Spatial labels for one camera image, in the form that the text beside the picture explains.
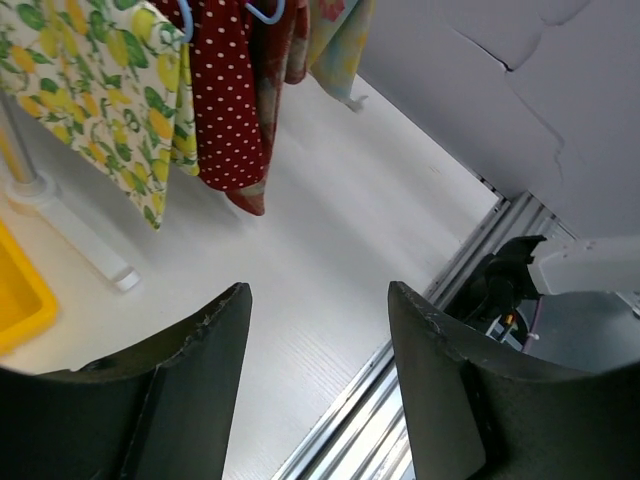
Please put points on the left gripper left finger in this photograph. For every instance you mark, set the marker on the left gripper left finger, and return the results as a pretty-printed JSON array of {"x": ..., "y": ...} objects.
[{"x": 159, "y": 409}]

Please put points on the blue wire hanger right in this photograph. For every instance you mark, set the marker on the blue wire hanger right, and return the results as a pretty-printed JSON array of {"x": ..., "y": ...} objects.
[{"x": 267, "y": 12}]

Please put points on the pastel floral cloth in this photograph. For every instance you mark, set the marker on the pastel floral cloth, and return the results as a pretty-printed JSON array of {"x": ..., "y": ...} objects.
[{"x": 338, "y": 34}]

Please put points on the lemon print skirt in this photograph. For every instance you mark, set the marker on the lemon print skirt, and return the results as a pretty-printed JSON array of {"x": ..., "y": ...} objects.
[{"x": 111, "y": 80}]

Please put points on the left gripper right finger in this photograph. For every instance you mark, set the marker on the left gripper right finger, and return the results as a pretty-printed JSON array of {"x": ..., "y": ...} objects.
[{"x": 540, "y": 420}]

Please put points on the blue wire hanger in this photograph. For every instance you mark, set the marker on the blue wire hanger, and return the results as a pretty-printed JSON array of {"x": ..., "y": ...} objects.
[
  {"x": 267, "y": 12},
  {"x": 188, "y": 22}
]

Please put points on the yellow plastic tray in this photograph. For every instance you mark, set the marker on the yellow plastic tray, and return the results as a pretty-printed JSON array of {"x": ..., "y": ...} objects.
[{"x": 28, "y": 306}]

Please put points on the red polka dot skirt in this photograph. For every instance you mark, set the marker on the red polka dot skirt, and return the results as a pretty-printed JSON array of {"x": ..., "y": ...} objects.
[{"x": 220, "y": 134}]

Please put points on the blue wire hanger left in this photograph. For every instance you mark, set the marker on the blue wire hanger left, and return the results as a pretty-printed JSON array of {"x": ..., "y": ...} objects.
[{"x": 188, "y": 22}]

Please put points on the metal clothes rack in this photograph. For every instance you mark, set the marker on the metal clothes rack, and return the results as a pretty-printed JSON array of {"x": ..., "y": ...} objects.
[{"x": 35, "y": 192}]

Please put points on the red plaid skirt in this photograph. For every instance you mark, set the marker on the red plaid skirt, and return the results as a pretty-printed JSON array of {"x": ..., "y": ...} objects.
[{"x": 279, "y": 56}]

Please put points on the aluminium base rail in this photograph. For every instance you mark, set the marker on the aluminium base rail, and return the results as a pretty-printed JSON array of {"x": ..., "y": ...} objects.
[{"x": 406, "y": 414}]

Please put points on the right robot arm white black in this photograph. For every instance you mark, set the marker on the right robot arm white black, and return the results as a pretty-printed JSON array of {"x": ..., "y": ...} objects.
[{"x": 531, "y": 267}]

